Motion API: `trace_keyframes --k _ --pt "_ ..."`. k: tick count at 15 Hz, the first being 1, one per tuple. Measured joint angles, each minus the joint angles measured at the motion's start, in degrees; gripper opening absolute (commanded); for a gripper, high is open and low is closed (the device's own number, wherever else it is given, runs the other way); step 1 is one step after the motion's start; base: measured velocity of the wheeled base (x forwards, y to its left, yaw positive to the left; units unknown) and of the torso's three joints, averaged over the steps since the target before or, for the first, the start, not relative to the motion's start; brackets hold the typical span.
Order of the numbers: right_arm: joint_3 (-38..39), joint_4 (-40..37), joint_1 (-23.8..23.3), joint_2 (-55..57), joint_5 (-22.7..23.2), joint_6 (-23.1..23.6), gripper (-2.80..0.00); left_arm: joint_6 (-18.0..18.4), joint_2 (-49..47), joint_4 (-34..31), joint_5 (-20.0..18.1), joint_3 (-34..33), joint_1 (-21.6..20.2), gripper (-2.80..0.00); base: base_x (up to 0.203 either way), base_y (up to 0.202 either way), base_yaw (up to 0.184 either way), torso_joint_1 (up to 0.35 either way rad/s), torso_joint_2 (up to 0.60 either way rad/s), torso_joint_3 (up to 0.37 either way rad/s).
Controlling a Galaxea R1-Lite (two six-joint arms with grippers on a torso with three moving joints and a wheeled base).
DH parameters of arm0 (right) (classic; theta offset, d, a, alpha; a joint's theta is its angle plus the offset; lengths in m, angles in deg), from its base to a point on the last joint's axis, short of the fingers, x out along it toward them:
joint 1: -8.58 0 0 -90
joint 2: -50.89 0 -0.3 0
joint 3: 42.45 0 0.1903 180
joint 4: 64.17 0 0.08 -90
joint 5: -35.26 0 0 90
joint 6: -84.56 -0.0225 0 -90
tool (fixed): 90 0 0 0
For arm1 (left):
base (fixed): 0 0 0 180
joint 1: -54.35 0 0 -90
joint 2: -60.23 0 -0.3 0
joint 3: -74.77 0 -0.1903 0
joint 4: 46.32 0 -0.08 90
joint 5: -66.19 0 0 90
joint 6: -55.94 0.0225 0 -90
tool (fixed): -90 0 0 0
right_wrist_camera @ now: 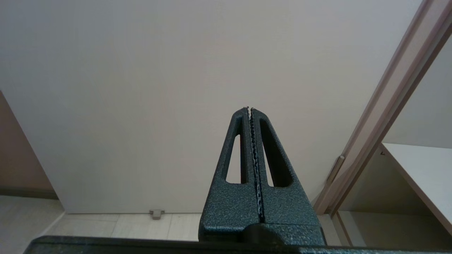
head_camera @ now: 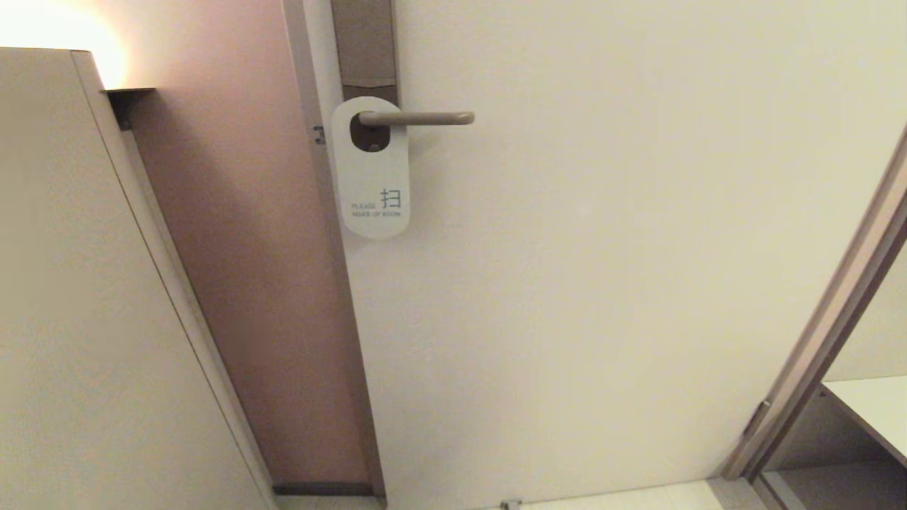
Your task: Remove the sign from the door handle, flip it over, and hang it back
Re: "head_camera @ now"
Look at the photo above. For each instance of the white door hanger sign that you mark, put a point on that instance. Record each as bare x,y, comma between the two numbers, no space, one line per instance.
375,184

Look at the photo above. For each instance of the white room door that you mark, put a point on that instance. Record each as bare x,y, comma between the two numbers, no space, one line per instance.
602,283

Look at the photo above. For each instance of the brown door lock plate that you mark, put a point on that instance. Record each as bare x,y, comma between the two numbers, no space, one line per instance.
365,42

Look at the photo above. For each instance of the dark skirting board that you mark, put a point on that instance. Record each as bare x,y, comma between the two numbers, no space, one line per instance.
322,489

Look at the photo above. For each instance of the white shelf board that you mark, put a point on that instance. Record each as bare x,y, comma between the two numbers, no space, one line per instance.
875,404

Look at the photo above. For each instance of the metal frame hinge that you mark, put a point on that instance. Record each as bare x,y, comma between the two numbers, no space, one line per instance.
757,418

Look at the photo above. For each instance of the taupe side doorway frame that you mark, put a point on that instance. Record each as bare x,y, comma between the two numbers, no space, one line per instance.
822,340

